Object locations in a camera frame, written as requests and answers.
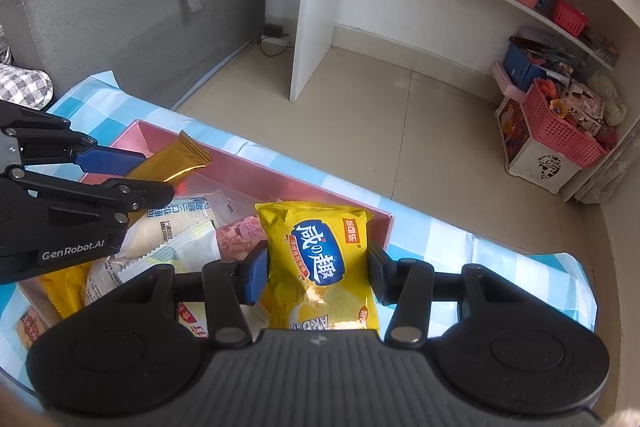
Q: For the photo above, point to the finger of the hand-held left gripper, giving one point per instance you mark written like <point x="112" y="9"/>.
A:
<point x="125" y="194"/>
<point x="110" y="161"/>

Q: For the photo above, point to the white triangular snack packet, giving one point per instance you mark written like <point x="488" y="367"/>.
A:
<point x="115" y="279"/>

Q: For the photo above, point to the blue storage box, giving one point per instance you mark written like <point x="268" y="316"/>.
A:
<point x="520" y="67"/>

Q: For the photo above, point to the large pink basket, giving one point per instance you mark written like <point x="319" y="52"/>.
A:
<point x="560" y="137"/>

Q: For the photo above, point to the black power adapter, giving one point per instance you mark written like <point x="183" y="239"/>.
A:
<point x="276" y="31"/>

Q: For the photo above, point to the white cream snack packet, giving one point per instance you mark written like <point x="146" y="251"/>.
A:
<point x="190" y="237"/>

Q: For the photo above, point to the grey checked pillow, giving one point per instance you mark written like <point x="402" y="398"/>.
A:
<point x="25" y="87"/>

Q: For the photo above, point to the grey sofa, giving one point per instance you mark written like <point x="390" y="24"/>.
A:
<point x="150" y="32"/>

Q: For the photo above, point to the gold snack bar packet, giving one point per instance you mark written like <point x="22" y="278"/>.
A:
<point x="170" y="162"/>

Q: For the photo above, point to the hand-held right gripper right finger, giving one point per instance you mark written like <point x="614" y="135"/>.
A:
<point x="380" y="277"/>

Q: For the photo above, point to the small clear packet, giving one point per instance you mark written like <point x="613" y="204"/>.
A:
<point x="220" y="204"/>

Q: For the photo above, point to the yellow snack packet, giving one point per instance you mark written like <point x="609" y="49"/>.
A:
<point x="65" y="292"/>

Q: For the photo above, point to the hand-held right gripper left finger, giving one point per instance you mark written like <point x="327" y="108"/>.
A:
<point x="255" y="272"/>

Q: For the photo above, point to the red white snack packet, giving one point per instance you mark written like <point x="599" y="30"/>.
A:
<point x="192" y="319"/>

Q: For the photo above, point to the white shelf unit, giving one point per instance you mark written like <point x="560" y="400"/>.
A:
<point x="315" y="7"/>

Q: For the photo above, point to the yellow chips packet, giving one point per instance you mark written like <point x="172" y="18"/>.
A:
<point x="320" y="257"/>

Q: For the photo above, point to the small red basket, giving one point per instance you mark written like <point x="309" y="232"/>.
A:
<point x="570" y="17"/>

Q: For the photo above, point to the blue checked tablecloth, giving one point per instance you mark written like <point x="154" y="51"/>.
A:
<point x="500" y="257"/>

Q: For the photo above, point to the clear brown snack packet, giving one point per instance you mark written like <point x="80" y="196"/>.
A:
<point x="32" y="329"/>

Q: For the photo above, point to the pale green yarn ball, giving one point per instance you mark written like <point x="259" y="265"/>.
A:
<point x="610" y="99"/>

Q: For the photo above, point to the pink snack box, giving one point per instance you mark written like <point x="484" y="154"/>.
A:
<point x="320" y="197"/>

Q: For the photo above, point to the pink snack packet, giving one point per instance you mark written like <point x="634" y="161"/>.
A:
<point x="235" y="239"/>

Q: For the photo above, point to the white pink storage stool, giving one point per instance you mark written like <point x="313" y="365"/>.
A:
<point x="535" y="167"/>

